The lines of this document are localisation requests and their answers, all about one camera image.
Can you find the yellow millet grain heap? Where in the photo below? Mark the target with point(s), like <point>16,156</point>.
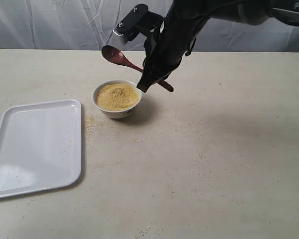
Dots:
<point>117,97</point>

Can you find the white wrinkled backdrop curtain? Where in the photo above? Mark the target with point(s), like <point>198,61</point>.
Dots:
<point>88,25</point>

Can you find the white ceramic bowl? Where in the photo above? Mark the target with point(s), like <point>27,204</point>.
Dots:
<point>117,114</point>

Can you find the white rectangular plastic tray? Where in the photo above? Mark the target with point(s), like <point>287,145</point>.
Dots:
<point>40,147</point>

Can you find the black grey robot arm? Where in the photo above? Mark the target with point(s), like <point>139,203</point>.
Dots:
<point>251,12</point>

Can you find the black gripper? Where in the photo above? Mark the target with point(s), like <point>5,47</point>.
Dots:
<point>166,47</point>

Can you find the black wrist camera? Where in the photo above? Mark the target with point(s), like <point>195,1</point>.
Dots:
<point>138,21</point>

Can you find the dark brown wooden spoon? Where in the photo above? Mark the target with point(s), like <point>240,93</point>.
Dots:
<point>115,56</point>

